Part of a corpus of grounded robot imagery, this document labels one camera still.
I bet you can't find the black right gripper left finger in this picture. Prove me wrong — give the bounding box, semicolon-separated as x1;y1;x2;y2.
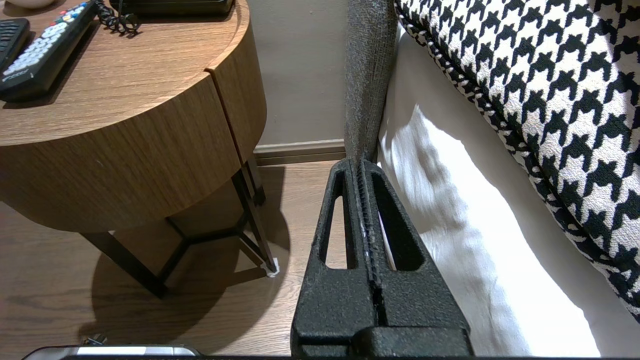
291;159;387;358

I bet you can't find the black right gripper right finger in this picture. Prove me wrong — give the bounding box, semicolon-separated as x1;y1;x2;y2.
360;160;473;332

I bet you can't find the black remote with diamond pad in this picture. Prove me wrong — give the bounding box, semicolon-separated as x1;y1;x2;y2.
0;18;31;72

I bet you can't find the white bedding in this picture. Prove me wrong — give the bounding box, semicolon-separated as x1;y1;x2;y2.
377;25;640;358

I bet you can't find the grey brown baseboard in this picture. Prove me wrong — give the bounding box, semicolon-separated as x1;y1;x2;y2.
253;140;346;166

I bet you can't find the grey fabric headboard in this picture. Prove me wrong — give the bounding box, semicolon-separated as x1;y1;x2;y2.
343;0;399;164

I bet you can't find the black white houndstooth pillow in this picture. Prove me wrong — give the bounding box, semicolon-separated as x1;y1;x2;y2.
393;0;640;323

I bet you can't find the round wooden side table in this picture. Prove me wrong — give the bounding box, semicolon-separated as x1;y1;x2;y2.
0;0;267;233

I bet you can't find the black and white desk telephone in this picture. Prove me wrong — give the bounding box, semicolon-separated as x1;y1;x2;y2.
109;0;234;17

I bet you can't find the white round bowl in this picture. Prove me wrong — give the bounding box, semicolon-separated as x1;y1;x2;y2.
6;0;57;10

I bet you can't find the black metal table leg frame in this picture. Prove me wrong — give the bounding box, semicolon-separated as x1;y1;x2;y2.
82;160;279;300

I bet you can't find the black coiled telephone cord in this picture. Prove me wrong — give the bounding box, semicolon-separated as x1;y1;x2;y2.
94;0;141;37

